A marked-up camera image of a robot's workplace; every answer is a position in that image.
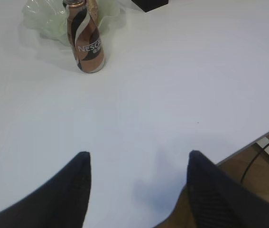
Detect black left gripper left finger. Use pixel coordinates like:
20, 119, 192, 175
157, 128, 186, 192
0, 152, 91, 228

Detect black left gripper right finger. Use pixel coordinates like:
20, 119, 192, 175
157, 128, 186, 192
186, 151, 269, 228

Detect brown Nescafe coffee bottle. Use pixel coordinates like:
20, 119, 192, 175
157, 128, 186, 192
63, 0, 105, 73

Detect sugared bread roll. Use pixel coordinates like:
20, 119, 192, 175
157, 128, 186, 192
87, 0, 98, 22

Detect green wavy glass plate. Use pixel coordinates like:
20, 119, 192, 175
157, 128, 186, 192
22, 0, 121, 46

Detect black mesh pen holder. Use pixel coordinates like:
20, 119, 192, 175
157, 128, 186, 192
132, 0, 169, 12

